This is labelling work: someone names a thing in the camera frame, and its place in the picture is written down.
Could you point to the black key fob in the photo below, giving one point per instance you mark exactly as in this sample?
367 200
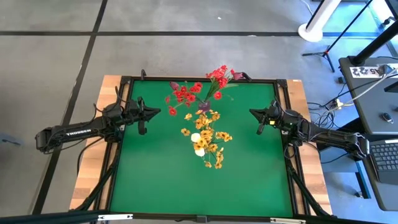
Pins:
387 118

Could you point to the yellow artificial flower bunch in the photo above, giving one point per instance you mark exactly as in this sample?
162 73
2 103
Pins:
213 147
200 123

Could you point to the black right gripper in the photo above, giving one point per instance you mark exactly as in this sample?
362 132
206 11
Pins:
275 116

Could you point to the silver bracket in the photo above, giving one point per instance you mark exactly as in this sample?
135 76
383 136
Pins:
287 221
115 217

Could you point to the purple tinted glass vase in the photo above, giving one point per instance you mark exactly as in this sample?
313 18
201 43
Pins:
204 107

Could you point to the black pole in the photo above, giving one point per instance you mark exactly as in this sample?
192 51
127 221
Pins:
373 45

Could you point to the white pole stand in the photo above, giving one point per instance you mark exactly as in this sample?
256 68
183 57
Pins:
311 32

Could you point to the white artificial tulip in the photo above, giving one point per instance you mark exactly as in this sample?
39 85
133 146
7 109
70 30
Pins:
200 152
196 137

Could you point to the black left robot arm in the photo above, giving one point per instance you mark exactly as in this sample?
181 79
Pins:
77 132

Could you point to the black clamp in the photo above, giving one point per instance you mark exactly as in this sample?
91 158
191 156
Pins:
143 74
247 76

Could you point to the black laptop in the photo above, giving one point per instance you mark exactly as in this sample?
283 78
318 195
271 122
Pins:
385 158

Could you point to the green table mat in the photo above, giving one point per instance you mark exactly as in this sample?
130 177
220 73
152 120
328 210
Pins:
155 186

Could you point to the grey desk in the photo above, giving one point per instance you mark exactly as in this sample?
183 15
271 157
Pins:
373 102

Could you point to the white paper label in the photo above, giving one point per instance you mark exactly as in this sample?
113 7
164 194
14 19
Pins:
363 72

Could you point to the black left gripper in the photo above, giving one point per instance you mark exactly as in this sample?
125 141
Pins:
133 113

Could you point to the black tripod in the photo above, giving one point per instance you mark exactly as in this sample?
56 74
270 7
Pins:
326 54

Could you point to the black table frame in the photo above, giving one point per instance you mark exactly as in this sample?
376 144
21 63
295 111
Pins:
155 78

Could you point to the white power adapter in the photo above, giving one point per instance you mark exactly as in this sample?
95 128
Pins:
339 103

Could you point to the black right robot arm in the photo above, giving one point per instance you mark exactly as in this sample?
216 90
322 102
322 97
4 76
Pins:
335 138

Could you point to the red artificial flower bunch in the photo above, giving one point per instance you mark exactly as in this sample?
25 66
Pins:
186 95
219 74

